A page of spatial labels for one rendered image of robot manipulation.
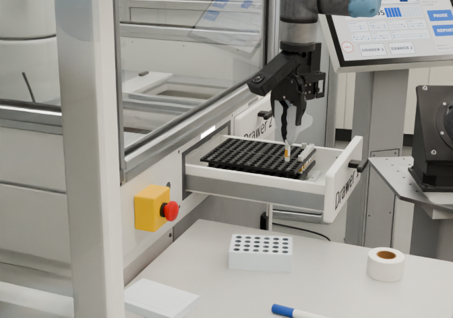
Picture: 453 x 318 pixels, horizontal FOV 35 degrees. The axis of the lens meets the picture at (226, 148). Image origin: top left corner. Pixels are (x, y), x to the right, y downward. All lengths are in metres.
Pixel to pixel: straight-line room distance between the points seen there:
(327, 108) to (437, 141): 1.51
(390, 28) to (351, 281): 1.28
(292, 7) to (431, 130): 0.63
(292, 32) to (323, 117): 1.97
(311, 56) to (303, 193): 0.29
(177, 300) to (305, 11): 0.60
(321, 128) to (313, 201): 1.89
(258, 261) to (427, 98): 0.75
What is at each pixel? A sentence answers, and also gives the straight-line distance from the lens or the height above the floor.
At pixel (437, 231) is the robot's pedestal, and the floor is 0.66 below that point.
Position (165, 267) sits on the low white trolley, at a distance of 1.45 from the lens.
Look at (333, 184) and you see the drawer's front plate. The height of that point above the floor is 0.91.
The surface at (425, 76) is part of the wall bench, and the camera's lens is 4.64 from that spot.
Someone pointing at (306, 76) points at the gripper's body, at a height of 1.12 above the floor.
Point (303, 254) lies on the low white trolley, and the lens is 1.51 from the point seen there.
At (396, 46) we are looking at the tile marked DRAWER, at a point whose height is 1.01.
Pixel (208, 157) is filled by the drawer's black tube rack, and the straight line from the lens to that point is 1.65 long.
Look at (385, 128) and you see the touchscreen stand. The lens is 2.63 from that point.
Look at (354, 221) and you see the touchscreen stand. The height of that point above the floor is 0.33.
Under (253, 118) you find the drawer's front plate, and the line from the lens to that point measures 1.94.
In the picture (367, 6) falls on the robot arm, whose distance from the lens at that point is 1.39.
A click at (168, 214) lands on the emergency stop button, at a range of 1.39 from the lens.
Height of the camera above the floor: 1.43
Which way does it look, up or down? 18 degrees down
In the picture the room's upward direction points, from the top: 1 degrees clockwise
